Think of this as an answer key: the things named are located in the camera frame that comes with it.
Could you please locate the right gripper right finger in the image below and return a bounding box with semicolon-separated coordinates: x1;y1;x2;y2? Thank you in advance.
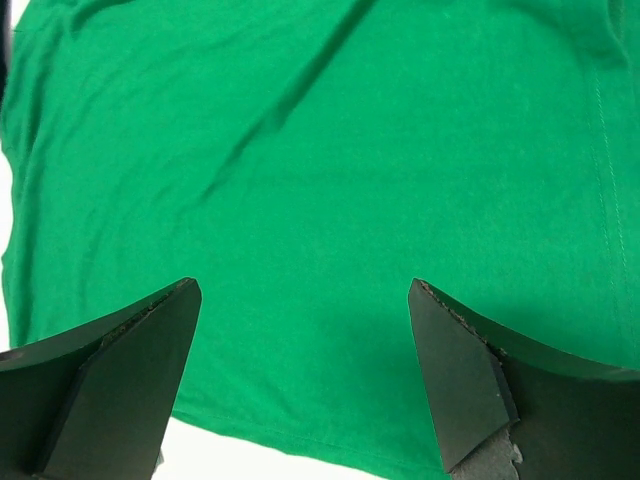
408;280;639;480

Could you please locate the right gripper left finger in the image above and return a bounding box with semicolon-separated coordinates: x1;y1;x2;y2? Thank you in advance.
1;278;202;480

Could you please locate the green t shirt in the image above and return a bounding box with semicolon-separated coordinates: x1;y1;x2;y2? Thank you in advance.
1;1;639;479

